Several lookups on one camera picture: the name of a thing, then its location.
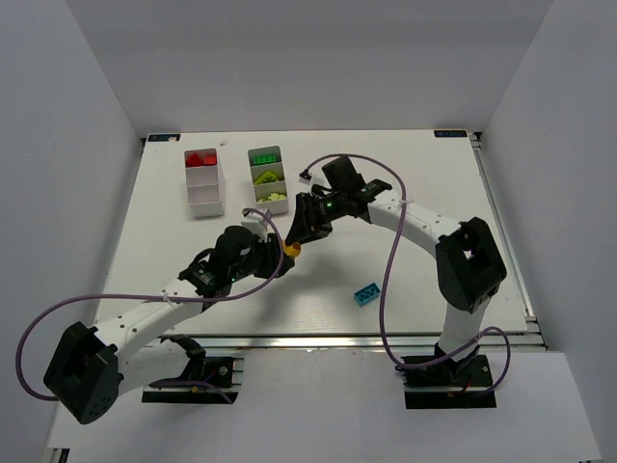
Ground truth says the yellow heart lego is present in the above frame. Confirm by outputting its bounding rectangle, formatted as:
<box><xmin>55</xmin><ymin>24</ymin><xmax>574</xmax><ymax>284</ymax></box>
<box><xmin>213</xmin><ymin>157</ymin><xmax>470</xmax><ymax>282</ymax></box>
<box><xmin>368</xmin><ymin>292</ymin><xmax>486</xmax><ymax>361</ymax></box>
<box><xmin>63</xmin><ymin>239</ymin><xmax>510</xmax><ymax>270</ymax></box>
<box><xmin>283</xmin><ymin>242</ymin><xmax>301</xmax><ymax>259</ymax></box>

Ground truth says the pale green lego piece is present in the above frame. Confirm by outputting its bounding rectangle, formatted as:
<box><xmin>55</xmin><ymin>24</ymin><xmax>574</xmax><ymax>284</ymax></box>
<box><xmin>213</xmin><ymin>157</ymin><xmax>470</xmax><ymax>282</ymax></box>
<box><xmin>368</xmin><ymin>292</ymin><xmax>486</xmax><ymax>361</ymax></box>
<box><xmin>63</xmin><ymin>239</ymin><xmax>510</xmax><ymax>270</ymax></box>
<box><xmin>265</xmin><ymin>193</ymin><xmax>287</xmax><ymax>202</ymax></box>

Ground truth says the lime 2x3 lego brick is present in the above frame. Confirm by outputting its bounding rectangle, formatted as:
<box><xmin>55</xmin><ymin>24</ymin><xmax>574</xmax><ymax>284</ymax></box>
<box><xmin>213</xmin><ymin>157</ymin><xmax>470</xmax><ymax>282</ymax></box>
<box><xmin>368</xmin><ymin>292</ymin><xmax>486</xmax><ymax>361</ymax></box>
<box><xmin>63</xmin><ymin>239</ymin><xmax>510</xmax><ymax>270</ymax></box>
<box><xmin>254</xmin><ymin>170</ymin><xmax>281</xmax><ymax>185</ymax></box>

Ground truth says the green lego brick top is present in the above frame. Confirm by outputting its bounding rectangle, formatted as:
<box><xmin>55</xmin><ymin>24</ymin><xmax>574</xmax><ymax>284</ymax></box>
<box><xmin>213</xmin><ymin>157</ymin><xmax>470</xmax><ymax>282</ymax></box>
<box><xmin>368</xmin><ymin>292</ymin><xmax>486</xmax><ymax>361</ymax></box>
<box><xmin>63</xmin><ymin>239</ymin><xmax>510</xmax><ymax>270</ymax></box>
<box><xmin>253</xmin><ymin>153</ymin><xmax>278</xmax><ymax>166</ymax></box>

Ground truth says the red 2x3 lego brick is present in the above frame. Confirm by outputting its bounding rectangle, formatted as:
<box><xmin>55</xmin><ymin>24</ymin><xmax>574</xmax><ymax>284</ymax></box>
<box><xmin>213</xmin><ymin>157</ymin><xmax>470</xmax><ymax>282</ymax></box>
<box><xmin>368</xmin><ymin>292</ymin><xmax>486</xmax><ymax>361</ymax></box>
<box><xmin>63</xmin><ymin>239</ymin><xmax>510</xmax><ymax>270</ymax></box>
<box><xmin>185</xmin><ymin>152</ymin><xmax>203</xmax><ymax>168</ymax></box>

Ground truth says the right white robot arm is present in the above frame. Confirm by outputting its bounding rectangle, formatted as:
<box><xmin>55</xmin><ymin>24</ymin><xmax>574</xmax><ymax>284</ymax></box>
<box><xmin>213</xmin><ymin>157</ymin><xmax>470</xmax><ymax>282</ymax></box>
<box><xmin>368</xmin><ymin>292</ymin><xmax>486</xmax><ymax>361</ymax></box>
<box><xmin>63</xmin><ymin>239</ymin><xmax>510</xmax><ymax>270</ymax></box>
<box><xmin>285</xmin><ymin>154</ymin><xmax>507</xmax><ymax>367</ymax></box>

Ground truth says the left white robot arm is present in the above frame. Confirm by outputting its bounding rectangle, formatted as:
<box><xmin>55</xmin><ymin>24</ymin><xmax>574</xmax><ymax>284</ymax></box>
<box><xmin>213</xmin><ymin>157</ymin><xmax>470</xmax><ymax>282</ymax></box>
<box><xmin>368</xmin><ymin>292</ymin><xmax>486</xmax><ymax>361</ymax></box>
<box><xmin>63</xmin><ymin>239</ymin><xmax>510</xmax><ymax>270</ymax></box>
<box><xmin>43</xmin><ymin>226</ymin><xmax>301</xmax><ymax>424</ymax></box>

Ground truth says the right white divided container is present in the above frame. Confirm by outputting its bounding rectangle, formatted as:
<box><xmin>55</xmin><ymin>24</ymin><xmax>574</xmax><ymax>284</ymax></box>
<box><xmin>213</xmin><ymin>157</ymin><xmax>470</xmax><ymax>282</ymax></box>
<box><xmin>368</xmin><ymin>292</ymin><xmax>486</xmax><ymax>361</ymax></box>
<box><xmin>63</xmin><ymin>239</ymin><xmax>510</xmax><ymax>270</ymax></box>
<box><xmin>248</xmin><ymin>146</ymin><xmax>289</xmax><ymax>215</ymax></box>

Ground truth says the white divided container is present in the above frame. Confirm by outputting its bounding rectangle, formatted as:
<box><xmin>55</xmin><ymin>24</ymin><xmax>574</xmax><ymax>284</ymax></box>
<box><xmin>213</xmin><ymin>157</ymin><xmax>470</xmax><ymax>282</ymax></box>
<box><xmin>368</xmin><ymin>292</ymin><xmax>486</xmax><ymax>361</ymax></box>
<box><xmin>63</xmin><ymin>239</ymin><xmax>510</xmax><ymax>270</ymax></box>
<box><xmin>184</xmin><ymin>149</ymin><xmax>226</xmax><ymax>218</ymax></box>
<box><xmin>248</xmin><ymin>146</ymin><xmax>289</xmax><ymax>215</ymax></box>

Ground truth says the left white divided container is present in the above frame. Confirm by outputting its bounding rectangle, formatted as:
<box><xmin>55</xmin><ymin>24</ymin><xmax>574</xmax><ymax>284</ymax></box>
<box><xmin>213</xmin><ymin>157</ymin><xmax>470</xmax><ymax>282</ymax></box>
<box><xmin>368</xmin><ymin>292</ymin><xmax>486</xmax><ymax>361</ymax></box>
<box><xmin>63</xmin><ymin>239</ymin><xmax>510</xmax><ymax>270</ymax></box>
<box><xmin>184</xmin><ymin>149</ymin><xmax>226</xmax><ymax>218</ymax></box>

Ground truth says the blue 2x3 lego brick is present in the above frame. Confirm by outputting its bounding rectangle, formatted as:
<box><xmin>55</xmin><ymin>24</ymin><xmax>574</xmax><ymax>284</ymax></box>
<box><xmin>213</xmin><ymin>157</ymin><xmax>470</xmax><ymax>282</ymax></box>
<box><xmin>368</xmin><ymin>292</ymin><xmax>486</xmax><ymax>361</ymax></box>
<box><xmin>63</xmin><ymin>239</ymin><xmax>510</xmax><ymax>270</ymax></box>
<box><xmin>353</xmin><ymin>283</ymin><xmax>381</xmax><ymax>307</ymax></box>

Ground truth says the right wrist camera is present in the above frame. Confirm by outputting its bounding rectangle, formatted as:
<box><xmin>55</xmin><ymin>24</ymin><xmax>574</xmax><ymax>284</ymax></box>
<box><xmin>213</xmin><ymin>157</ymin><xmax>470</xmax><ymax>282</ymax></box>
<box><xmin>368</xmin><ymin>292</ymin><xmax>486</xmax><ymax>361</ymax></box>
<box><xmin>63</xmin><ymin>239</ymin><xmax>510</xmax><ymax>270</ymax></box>
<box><xmin>299</xmin><ymin>170</ymin><xmax>325</xmax><ymax>192</ymax></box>

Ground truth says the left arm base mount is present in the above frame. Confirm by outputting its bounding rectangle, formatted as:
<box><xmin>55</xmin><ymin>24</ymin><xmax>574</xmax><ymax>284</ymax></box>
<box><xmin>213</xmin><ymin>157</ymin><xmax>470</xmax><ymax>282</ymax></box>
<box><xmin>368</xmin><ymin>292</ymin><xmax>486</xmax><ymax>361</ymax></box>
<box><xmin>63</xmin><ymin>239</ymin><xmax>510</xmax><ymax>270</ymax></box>
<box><xmin>142</xmin><ymin>335</ymin><xmax>244</xmax><ymax>405</ymax></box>

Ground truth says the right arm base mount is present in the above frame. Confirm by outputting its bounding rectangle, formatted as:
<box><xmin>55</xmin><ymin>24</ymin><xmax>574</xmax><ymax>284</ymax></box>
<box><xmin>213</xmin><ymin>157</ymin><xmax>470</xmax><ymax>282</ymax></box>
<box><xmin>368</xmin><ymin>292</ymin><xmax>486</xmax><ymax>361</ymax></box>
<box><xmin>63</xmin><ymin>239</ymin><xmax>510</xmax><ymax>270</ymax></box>
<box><xmin>395</xmin><ymin>349</ymin><xmax>496</xmax><ymax>410</ymax></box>

